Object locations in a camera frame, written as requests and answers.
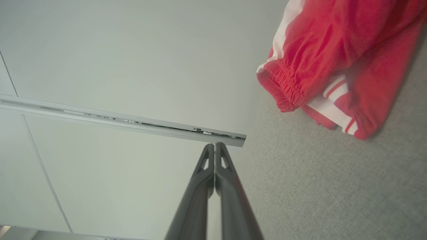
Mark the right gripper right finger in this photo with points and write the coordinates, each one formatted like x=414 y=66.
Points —
x=233 y=200

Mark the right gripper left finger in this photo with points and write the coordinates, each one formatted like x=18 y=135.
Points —
x=195 y=200

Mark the red shorts white stripes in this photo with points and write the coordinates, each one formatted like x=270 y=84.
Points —
x=327 y=40

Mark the grey metal partition post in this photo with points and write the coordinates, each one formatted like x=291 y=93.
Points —
x=100 y=116

